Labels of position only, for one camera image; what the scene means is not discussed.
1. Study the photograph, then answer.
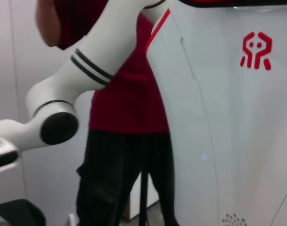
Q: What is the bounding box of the person's bare forearm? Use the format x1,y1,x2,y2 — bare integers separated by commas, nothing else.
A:
36,0,64,48

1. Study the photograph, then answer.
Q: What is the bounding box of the black tablecloth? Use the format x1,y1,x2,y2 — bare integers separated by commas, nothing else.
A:
0,199,46,226

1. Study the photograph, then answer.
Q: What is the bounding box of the person in red shirt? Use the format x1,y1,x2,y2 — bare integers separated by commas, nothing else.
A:
52,0,180,226

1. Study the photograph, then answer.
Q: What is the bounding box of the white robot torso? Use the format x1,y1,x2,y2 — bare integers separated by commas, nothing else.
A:
144,0,287,226

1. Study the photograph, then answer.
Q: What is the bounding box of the black upright pole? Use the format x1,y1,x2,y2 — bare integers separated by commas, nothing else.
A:
138,170,150,226

